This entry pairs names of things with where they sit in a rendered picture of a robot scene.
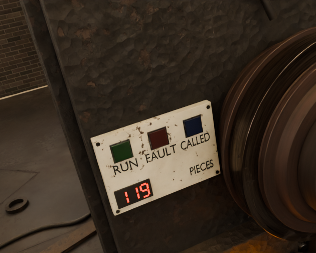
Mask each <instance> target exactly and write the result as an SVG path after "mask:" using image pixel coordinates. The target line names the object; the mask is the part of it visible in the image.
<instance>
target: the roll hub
mask: <svg viewBox="0 0 316 253"><path fill-rule="evenodd" d="M298 184H299V188H300V192H301V194H302V196H303V198H304V200H305V201H306V203H307V204H308V205H309V206H310V207H311V208H313V209H314V210H315V211H316V120H315V122H314V123H313V125H312V127H311V128H310V130H309V132H308V134H307V136H306V139H305V141H304V144H303V146H302V149H301V153H300V158H299V163H298Z"/></svg>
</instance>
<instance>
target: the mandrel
mask: <svg viewBox="0 0 316 253"><path fill-rule="evenodd" d="M306 249H307V245H306V242H305V241H298V252H304V251H305V250H306Z"/></svg>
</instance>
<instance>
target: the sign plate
mask: <svg viewBox="0 0 316 253"><path fill-rule="evenodd" d="M199 116H200V119H201V126H202V132H200V133H198V134H195V135H192V136H189V137H187V133H186V128H185V121H187V120H190V119H193V118H196V117H199ZM164 128H165V129H166V133H167V138H168V144H167V145H164V146H161V147H158V148H156V149H152V146H151V142H150V137H149V133H152V132H155V131H158V130H161V129H164ZM126 141H129V145H130V149H131V153H132V157H130V158H128V159H125V160H122V161H119V162H115V159H114V155H113V152H112V148H111V147H112V146H114V145H117V144H120V143H123V142H126ZM91 142H92V145H93V149H94V152H95V156H96V159H97V162H98V166H99V169H100V172H101V175H102V179H103V182H104V185H105V189H106V192H107V195H108V199H109V202H110V205H111V209H112V212H113V214H114V215H118V214H121V213H123V212H126V211H128V210H131V209H133V208H136V207H138V206H141V205H143V204H146V203H148V202H151V201H153V200H156V199H158V198H161V197H163V196H166V195H168V194H171V193H173V192H176V191H178V190H181V189H183V188H186V187H188V186H191V185H193V184H196V183H198V182H201V181H203V180H206V179H208V178H211V177H213V176H216V175H218V174H220V165H219V158H218V151H217V144H216V137H215V129H214V122H213V115H212V108H211V102H210V101H208V100H204V101H201V102H198V103H195V104H192V105H189V106H186V107H183V108H180V109H177V110H174V111H171V112H168V113H165V114H162V115H159V116H156V117H153V118H149V119H146V120H143V121H140V122H137V123H134V124H131V125H128V126H125V127H123V128H120V129H117V130H114V131H111V132H108V133H105V134H102V135H99V136H96V137H93V138H91ZM144 183H146V184H148V187H149V188H148V190H149V191H150V194H148V191H147V190H146V191H144V192H143V191H140V186H141V184H144ZM146 184H145V185H143V186H141V188H142V190H145V189H147V186H146ZM136 188H137V189H138V192H136ZM125 192H127V197H126V195H125ZM137 194H139V197H140V198H138V196H137ZM146 195H149V196H148V197H145V198H144V196H146ZM127 198H128V199H129V203H128V202H127Z"/></svg>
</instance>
